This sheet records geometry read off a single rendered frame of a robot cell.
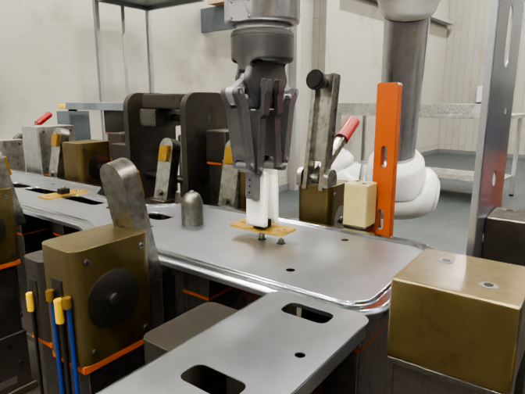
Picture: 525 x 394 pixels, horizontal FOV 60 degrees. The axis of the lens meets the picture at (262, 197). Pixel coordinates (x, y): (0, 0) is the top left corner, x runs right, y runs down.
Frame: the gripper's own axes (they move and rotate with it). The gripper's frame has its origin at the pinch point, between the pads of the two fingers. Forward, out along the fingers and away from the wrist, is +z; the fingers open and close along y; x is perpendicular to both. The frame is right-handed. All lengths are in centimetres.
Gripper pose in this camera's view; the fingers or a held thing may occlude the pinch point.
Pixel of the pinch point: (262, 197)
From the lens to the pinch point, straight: 58.4
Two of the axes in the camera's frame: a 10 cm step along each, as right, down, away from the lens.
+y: -5.9, 1.7, -7.9
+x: 8.1, 1.3, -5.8
